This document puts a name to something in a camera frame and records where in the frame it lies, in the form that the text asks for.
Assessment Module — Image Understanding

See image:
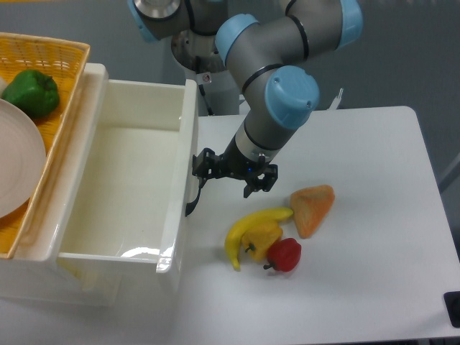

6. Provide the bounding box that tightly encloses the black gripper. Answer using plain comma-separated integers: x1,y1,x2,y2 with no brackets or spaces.
192,137,278,198

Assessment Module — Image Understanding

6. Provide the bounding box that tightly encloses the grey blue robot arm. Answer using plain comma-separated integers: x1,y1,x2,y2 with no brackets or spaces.
128,1,363,196

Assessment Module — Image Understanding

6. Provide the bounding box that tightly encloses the white drawer cabinet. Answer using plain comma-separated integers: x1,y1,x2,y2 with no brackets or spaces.
1,63,108,304

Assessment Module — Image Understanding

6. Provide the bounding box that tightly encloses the yellow bell pepper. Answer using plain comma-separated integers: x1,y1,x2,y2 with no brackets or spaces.
241,221,283,262

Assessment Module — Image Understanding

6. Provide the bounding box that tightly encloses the yellow banana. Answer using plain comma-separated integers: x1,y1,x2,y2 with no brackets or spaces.
224,207,293,272

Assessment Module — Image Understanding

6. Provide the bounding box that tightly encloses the orange triangular bread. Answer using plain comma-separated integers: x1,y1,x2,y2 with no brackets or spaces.
290,185,335,239

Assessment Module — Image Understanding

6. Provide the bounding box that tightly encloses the red bell pepper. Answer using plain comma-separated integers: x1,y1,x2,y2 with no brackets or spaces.
263,238,302,272

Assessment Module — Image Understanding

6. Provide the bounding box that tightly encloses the yellow woven basket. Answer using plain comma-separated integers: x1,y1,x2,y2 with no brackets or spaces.
1,32,91,259

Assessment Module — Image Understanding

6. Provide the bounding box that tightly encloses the green bell pepper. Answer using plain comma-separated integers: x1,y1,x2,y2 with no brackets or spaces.
1,69,60,119

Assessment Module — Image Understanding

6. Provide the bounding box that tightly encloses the beige plate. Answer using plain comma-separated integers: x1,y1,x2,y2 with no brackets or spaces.
1,100,46,216

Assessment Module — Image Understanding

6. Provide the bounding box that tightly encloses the black object at table edge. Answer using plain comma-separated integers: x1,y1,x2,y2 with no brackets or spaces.
443,291,460,328

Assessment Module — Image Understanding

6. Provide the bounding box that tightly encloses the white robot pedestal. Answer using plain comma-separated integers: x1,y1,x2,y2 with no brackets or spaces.
170,29,242,117

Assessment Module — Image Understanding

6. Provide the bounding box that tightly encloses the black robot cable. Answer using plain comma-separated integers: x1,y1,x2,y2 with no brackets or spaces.
195,55,216,117

